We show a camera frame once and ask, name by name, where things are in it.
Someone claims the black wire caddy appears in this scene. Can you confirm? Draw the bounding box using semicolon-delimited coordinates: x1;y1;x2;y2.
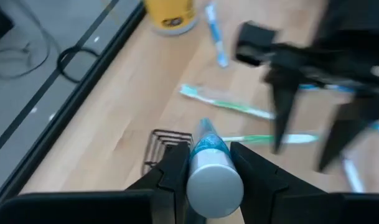
141;128;194;177

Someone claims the yellow wipes canister white lid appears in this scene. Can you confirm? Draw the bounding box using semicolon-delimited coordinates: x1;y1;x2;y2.
143;0;199;36

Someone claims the purple white toothbrush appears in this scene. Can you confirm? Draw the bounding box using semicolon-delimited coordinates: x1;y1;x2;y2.
342;157;365;194

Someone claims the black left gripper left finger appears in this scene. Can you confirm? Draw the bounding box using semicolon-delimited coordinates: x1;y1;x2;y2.
126;141;190;224

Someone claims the teal mouthwash bottle white cap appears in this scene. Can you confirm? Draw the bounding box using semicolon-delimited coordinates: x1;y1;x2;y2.
185;117;245;219

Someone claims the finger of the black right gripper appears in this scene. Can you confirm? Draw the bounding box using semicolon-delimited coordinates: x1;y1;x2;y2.
263;71;302;156
317;101;375;172

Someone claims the black coiled floor cable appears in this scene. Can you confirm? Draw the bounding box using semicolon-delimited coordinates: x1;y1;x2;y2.
56;44;100;85

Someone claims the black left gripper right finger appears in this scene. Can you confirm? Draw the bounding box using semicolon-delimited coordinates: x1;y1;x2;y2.
230;141;329;224

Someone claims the green white toothbrush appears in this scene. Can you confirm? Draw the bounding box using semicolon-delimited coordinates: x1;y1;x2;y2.
179;83;276;121
221;133;320;146

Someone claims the thin dark floor cable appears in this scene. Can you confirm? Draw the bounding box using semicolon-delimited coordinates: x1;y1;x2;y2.
0;0;52;80

